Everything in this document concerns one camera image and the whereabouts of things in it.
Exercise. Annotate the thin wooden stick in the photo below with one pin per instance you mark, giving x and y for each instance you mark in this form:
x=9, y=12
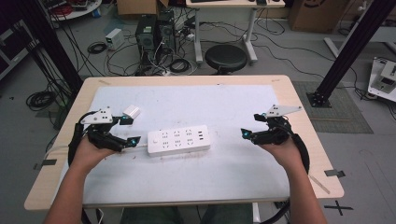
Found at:
x=319, y=184

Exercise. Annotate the white table mat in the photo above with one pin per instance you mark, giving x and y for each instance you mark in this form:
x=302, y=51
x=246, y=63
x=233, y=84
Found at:
x=193, y=102

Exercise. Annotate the white desk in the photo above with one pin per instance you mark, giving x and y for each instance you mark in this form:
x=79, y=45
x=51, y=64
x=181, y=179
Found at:
x=233, y=3

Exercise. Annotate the small cardboard box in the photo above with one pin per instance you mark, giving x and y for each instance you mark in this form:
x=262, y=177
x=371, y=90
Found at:
x=137, y=6

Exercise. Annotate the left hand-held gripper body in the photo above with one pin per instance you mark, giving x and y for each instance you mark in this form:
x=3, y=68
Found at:
x=101, y=137

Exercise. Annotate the black round stool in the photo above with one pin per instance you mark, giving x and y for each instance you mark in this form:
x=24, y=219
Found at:
x=225, y=57

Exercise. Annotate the round white table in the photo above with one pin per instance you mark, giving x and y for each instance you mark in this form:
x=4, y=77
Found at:
x=77, y=12

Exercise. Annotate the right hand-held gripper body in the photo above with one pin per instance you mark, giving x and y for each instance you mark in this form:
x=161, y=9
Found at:
x=275, y=133

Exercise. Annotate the white charger adapter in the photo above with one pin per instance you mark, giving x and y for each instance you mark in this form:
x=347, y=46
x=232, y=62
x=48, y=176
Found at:
x=131, y=111

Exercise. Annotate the white metal device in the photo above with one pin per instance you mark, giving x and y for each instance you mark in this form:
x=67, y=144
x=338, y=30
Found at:
x=384, y=77

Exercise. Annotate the black computer tower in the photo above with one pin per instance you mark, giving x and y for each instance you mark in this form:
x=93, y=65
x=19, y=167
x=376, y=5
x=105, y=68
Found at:
x=146, y=37
x=166, y=31

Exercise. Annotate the white power strip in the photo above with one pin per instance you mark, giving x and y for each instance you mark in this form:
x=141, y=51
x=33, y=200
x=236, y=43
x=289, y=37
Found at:
x=177, y=140

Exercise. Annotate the black metal frame post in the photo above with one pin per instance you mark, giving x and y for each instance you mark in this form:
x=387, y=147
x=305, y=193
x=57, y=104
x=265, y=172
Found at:
x=351, y=43
x=53, y=43

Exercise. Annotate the white power supply box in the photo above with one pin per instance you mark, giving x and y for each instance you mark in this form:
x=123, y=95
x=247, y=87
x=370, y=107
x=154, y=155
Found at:
x=114, y=38

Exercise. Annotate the person's legs in green pants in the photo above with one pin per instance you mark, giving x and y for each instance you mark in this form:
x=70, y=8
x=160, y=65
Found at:
x=162, y=215

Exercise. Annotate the grey floor mat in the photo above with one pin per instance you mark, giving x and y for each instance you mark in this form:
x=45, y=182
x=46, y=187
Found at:
x=339, y=115

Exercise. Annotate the person's left hand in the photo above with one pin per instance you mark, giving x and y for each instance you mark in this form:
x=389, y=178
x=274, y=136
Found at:
x=88, y=154

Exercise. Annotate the large cardboard box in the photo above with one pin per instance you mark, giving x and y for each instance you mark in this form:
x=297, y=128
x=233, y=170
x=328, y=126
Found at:
x=317, y=14

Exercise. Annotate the person's right hand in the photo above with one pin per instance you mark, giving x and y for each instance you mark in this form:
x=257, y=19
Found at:
x=288, y=154

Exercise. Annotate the wooden table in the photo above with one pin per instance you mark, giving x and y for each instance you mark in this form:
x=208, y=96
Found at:
x=295, y=93

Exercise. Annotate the black tape cross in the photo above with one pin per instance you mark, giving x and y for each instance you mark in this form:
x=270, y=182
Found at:
x=338, y=207

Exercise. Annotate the grey tape piece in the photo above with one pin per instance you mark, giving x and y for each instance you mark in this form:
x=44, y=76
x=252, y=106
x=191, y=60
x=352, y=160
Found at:
x=49, y=162
x=334, y=173

